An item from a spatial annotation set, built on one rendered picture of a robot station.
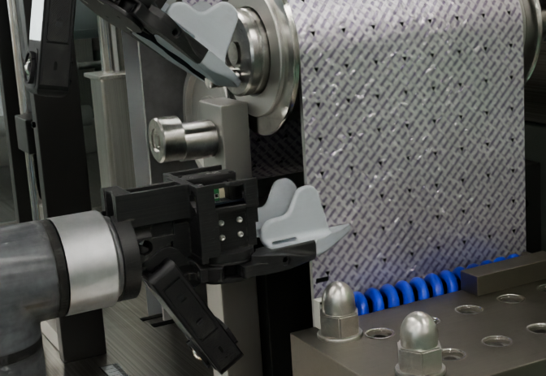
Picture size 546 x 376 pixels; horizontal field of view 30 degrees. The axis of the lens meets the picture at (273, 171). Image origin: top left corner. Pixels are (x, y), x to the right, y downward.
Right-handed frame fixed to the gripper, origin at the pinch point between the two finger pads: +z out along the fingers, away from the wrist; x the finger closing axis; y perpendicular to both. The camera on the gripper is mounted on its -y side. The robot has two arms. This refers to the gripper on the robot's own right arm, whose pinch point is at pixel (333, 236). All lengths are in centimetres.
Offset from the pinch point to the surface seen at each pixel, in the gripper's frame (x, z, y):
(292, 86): -0.7, -3.5, 13.5
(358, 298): -2.9, 0.4, -4.9
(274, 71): 1.6, -3.9, 14.6
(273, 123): 3.1, -3.5, 10.0
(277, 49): 0.8, -3.9, 16.5
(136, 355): 30.6, -8.7, -18.9
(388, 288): -2.7, 3.6, -4.8
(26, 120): 38.6, -16.2, 8.0
